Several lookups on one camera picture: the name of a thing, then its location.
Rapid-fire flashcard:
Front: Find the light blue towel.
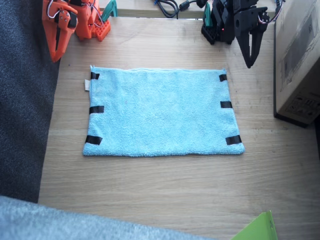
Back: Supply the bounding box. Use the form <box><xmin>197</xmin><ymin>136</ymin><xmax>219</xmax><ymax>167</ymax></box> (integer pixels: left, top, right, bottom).
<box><xmin>82</xmin><ymin>65</ymin><xmax>246</xmax><ymax>158</ymax></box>

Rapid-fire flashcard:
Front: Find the teal table clamp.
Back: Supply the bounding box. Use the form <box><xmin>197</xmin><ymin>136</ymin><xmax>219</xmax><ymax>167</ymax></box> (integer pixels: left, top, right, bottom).
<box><xmin>100</xmin><ymin>0</ymin><xmax>119</xmax><ymax>23</ymax></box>
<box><xmin>203</xmin><ymin>3</ymin><xmax>214</xmax><ymax>27</ymax></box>

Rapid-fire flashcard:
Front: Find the brown cardboard box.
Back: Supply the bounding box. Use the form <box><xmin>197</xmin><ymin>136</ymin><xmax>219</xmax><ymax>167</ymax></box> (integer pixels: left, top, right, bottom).
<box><xmin>273</xmin><ymin>0</ymin><xmax>320</xmax><ymax>129</ymax></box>

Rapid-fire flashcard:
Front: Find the dark grey felt sheet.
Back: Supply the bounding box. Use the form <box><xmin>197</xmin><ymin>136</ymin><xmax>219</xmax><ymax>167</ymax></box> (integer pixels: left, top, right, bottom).
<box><xmin>0</xmin><ymin>0</ymin><xmax>61</xmax><ymax>204</ymax></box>

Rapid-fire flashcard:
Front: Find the lime green plastic piece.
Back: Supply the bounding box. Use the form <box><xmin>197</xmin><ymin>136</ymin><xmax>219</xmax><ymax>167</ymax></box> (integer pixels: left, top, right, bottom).
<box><xmin>229</xmin><ymin>210</ymin><xmax>279</xmax><ymax>240</ymax></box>

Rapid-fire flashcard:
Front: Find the light grey felt sheet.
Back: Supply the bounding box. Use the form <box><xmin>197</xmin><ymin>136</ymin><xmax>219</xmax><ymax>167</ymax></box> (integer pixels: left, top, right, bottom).
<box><xmin>0</xmin><ymin>195</ymin><xmax>213</xmax><ymax>240</ymax></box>

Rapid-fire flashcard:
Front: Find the white red servo cable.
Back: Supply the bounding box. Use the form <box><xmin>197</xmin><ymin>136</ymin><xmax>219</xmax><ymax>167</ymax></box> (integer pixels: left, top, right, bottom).
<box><xmin>47</xmin><ymin>0</ymin><xmax>69</xmax><ymax>19</ymax></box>
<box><xmin>258</xmin><ymin>0</ymin><xmax>286</xmax><ymax>25</ymax></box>

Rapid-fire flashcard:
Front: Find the black cable with ferrite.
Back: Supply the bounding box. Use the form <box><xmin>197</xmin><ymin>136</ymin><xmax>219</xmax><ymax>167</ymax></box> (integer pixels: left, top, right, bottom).
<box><xmin>151</xmin><ymin>0</ymin><xmax>213</xmax><ymax>20</ymax></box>

